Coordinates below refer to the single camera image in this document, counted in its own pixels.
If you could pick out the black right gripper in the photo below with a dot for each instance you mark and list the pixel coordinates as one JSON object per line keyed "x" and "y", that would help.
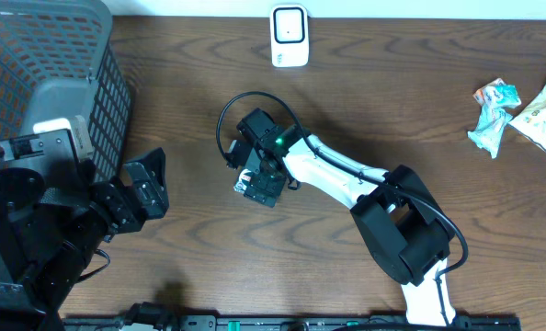
{"x": 267, "y": 188}

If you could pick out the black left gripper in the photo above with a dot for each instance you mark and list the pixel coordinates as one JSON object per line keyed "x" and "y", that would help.
{"x": 129, "y": 205}

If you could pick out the green Kleenex tissue pack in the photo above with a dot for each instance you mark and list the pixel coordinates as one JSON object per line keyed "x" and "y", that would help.
{"x": 489, "y": 129}

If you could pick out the small orange tissue pack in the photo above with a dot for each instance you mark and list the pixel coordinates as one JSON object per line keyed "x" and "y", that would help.
{"x": 478, "y": 95}

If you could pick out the small teal tissue pack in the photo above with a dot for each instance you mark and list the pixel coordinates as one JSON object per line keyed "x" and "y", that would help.
{"x": 501, "y": 96}

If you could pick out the dark green scrub pad pack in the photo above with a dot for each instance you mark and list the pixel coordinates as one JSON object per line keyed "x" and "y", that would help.
{"x": 243, "y": 181}

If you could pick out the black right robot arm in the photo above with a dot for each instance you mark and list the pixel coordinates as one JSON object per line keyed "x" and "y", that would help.
{"x": 393, "y": 211}

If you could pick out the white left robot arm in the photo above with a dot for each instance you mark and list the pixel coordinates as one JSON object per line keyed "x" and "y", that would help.
{"x": 49, "y": 235}

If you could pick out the dark grey plastic mesh basket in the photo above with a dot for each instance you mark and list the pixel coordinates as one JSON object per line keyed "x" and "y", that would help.
{"x": 56, "y": 62}

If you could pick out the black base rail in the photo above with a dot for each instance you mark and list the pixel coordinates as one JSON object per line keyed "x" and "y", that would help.
{"x": 236, "y": 323}

